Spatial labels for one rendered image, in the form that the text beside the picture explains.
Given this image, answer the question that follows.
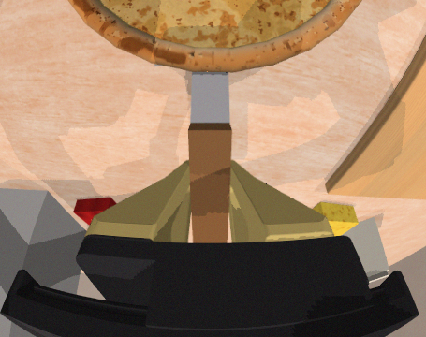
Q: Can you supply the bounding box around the wooden cutting board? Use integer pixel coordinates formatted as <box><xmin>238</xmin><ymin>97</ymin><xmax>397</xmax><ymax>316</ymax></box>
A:
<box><xmin>325</xmin><ymin>36</ymin><xmax>426</xmax><ymax>199</ymax></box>

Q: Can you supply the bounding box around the metal spatula with brown handle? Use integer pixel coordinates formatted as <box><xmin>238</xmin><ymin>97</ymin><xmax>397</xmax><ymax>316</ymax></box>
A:
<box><xmin>188</xmin><ymin>72</ymin><xmax>232</xmax><ymax>243</ymax></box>

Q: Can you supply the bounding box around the yellow sponge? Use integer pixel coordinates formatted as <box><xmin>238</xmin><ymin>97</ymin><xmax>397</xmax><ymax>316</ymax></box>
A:
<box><xmin>313</xmin><ymin>202</ymin><xmax>359</xmax><ymax>236</ymax></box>

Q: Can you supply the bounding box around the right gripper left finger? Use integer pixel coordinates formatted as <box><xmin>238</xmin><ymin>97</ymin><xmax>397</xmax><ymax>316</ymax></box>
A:
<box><xmin>84</xmin><ymin>160</ymin><xmax>191</xmax><ymax>242</ymax></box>

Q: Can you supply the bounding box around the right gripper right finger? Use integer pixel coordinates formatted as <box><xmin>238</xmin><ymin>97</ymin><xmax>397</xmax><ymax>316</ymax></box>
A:
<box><xmin>229</xmin><ymin>160</ymin><xmax>334</xmax><ymax>242</ymax></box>

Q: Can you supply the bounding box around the red block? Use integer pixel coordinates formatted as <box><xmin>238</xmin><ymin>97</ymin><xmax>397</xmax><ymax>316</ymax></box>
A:
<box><xmin>73</xmin><ymin>198</ymin><xmax>116</xmax><ymax>226</ymax></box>

